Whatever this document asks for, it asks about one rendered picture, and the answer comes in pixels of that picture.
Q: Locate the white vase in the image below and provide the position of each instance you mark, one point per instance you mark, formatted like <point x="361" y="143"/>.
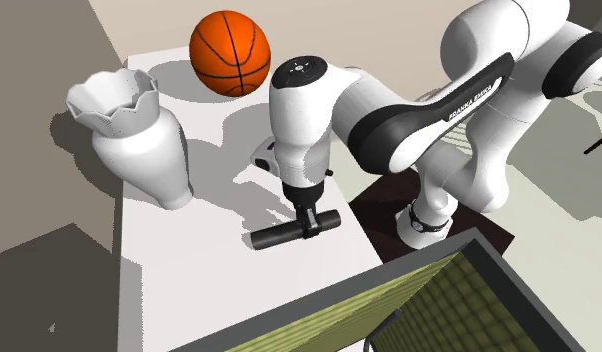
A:
<point x="140" y="151"/>

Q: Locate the white table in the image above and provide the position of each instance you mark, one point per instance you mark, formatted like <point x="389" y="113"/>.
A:
<point x="203" y="287"/>

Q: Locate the orange basketball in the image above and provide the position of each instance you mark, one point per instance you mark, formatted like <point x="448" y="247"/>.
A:
<point x="230" y="53"/>

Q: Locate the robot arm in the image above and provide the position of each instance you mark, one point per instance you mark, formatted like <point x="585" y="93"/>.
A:
<point x="306" y="122"/>

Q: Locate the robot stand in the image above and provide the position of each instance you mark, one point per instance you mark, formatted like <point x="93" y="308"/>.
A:
<point x="379" y="214"/>

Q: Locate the black cylinder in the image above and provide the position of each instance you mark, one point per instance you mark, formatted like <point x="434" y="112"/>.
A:
<point x="274" y="236"/>

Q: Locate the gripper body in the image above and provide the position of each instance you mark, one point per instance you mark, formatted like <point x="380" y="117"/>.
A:
<point x="304" y="194"/>

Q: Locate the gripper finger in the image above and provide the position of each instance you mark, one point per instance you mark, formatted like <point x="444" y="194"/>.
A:
<point x="312" y="225"/>

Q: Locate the grey frame with green panel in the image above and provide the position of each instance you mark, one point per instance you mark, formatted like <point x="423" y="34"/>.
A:
<point x="457" y="307"/>

